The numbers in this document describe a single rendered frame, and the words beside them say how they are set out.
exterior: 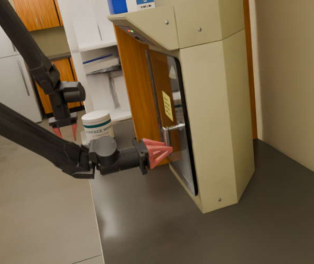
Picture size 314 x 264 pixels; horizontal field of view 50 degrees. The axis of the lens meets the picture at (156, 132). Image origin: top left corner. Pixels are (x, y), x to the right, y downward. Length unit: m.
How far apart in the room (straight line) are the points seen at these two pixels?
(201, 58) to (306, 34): 0.40
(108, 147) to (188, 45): 0.31
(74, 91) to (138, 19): 0.49
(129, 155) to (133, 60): 0.40
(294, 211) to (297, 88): 0.42
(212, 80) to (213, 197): 0.33
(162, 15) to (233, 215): 0.56
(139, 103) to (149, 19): 0.47
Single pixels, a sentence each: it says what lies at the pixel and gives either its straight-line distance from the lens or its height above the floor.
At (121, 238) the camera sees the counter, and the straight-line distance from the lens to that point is 0.97.
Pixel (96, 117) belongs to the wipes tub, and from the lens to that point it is 1.53.
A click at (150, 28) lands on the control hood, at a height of 1.47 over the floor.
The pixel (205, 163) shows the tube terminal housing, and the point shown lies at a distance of 0.92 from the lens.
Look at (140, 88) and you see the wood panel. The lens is 1.19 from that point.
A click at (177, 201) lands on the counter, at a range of 1.06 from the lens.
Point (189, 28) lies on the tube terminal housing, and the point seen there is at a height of 1.45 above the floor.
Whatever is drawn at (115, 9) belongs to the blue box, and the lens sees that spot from 0.98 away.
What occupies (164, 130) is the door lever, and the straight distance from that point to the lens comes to 0.90.
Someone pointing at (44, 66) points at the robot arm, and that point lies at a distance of 1.17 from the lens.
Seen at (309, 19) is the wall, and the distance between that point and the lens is 1.11.
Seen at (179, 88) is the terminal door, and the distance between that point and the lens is 0.84.
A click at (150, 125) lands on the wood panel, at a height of 1.11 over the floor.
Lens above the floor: 1.52
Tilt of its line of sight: 21 degrees down
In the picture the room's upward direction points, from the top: 10 degrees counter-clockwise
